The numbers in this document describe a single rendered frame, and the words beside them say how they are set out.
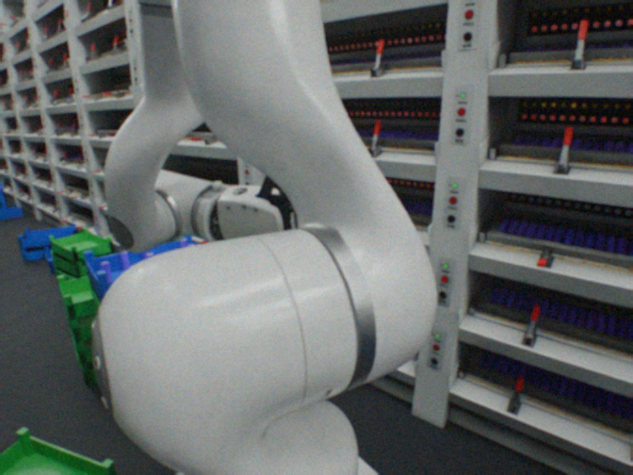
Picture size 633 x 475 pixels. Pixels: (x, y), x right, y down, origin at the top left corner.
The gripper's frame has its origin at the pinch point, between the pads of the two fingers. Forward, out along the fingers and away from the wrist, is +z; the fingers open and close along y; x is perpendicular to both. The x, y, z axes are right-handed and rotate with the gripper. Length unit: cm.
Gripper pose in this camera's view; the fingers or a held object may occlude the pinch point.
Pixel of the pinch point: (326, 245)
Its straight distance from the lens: 47.4
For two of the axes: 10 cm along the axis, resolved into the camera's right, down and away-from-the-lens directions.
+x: -4.9, 5.4, -6.9
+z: 8.7, 2.5, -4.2
